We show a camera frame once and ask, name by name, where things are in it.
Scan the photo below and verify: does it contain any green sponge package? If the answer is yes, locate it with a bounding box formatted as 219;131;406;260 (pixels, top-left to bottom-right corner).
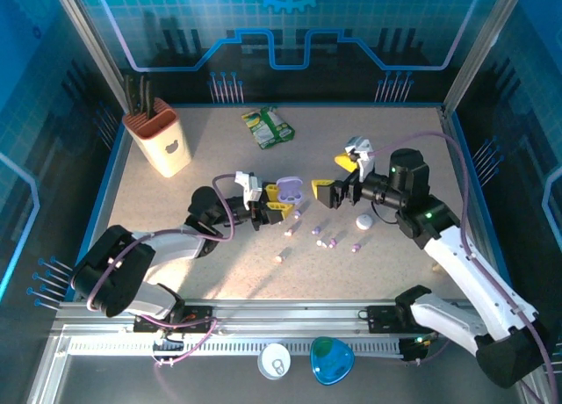
241;105;296;151

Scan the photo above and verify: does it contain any cream knife block orange top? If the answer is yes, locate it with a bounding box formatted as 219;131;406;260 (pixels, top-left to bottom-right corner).
121;98;193;179

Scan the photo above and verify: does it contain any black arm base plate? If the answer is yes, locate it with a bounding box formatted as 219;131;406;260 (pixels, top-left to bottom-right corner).
365;305;436;335
133;304;217;334

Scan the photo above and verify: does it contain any aluminium frame post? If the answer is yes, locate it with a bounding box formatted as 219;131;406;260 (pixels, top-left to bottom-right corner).
47;0;133;115
441;0;532;115

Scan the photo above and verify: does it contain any blue-lidded triangular container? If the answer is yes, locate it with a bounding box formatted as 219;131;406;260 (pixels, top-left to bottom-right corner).
309;335;356;386

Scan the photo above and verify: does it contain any slotted grey cable tray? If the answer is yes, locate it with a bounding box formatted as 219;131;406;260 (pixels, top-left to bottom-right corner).
68;338;405;357

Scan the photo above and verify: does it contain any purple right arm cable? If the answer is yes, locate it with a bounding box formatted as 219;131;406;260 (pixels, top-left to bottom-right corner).
371;131;558;404

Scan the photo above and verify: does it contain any aluminium table side rail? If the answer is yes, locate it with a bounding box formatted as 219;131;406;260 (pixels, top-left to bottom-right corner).
438;106;513;291
64;122;133;300

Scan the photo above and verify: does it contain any purple earbud charging case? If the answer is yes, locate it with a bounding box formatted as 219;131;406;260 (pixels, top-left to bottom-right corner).
275;177;305;205

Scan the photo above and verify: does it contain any white round lid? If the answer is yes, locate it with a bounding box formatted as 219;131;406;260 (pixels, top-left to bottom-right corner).
256;342;294;381

